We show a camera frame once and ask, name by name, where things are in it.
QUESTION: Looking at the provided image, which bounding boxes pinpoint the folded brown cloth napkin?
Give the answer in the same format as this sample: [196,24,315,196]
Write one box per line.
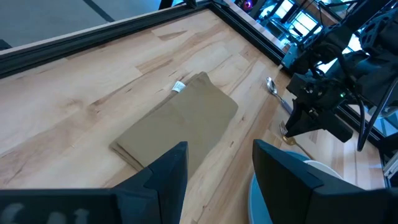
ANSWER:
[109,71,239,179]

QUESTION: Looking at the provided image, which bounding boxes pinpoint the wooden chopsticks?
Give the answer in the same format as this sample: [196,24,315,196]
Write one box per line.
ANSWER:
[279,120,315,160]

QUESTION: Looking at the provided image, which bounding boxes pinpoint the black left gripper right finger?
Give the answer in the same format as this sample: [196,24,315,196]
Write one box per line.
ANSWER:
[252,139,326,224]

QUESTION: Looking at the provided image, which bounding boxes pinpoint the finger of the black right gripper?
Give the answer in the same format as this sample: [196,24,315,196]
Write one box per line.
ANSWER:
[284,100,318,138]
[313,110,354,144]

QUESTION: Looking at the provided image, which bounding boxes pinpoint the spoon with purple handle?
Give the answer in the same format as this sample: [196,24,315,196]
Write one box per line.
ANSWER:
[266,76,294,115]

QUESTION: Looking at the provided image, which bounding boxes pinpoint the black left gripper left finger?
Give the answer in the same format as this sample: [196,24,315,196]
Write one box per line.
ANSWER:
[111,141,190,224]

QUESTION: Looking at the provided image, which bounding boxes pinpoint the white napkin tag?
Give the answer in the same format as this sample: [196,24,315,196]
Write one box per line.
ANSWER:
[171,80,187,93]

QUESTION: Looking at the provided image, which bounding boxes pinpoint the blue plate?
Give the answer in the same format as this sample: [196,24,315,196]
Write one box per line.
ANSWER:
[247,150,312,224]

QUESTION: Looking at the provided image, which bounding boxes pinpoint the white bowl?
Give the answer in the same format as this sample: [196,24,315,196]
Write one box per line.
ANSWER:
[303,159,343,181]

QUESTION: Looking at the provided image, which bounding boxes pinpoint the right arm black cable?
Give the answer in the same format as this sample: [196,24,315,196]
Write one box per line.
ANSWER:
[356,77,398,152]

